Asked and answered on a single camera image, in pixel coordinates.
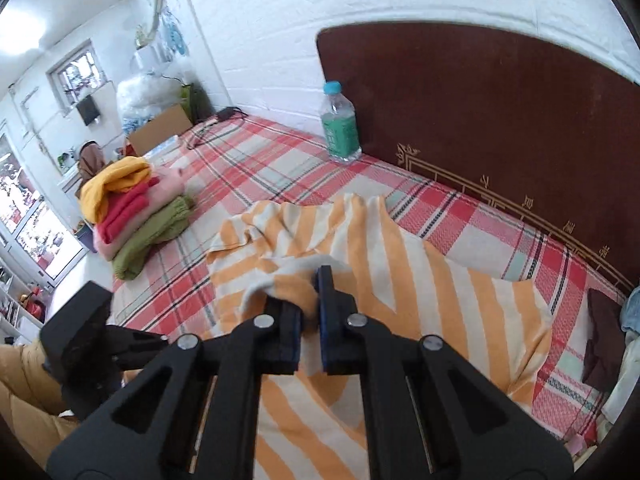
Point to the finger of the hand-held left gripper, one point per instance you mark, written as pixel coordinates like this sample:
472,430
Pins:
135,347

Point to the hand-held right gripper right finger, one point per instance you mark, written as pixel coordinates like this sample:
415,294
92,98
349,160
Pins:
325,310

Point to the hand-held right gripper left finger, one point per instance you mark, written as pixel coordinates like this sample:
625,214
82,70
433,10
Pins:
282,340

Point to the orange striped garment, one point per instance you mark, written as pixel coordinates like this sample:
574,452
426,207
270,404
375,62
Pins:
425,285

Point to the stack of folded clothes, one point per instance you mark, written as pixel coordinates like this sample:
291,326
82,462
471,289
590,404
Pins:
167,185

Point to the red fire extinguisher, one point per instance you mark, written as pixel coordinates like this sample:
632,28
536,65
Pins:
32,305

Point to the person's tan trousers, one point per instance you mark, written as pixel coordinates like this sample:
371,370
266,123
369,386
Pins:
25,385

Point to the lavender plastic bin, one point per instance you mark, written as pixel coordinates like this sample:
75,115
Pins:
85,237

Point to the glass entrance door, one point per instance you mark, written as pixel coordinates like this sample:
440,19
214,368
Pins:
40,230

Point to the olive green folded garment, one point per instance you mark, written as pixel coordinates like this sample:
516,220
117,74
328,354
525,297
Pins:
155,230

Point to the red folded garment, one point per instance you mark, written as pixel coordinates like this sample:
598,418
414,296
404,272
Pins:
125,210

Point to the yellow folded garment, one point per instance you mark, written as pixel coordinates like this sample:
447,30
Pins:
115,180

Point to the red plaid bed sheet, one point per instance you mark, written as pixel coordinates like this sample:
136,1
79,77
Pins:
280,170

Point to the brown cloth bag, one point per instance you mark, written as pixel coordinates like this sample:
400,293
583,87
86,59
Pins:
92,160

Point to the clear plastic water bottle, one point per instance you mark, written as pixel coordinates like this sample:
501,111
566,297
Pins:
340,130

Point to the open cardboard carton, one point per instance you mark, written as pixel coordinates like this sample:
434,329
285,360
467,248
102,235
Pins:
160,130

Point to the black charger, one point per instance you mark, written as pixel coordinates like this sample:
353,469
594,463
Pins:
225,113

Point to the clear plastic bag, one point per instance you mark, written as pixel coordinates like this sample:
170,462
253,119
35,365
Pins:
145,95

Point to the green bag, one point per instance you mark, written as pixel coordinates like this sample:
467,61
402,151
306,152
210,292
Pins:
186,100

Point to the small window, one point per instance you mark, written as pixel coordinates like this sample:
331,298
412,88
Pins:
75,72

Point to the dark brown wooden headboard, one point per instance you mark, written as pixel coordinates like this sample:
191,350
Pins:
475,110

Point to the dark brown garment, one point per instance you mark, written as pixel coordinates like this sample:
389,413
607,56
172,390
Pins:
602,340

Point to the light blue garment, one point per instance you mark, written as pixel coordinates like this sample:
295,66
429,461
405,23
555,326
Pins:
632,310

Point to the small black wall screen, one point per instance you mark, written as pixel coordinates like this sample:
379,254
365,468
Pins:
87,109

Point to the blue wall decoration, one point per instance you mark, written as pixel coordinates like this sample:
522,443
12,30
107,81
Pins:
175,35

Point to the silver duct pipe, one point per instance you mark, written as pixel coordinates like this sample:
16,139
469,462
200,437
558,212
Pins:
157,0

